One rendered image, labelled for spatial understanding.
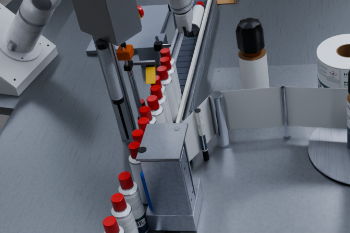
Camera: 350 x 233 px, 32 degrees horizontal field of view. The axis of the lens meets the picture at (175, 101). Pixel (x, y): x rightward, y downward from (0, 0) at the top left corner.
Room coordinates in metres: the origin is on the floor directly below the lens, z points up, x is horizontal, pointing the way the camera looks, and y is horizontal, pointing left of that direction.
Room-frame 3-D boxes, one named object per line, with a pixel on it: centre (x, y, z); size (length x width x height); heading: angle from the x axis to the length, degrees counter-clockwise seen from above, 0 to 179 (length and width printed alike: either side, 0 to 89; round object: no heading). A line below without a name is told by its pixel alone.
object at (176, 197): (1.19, 0.06, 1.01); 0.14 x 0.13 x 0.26; 163
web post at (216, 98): (1.43, -0.12, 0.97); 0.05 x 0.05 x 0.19
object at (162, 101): (1.51, 0.05, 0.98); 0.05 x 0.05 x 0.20
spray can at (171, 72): (1.65, 0.00, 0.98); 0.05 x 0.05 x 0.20
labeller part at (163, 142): (1.19, 0.05, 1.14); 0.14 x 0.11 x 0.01; 163
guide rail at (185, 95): (1.89, -0.10, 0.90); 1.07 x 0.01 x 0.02; 163
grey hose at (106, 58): (1.49, 0.16, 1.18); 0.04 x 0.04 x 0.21
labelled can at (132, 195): (1.15, 0.16, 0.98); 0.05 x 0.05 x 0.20
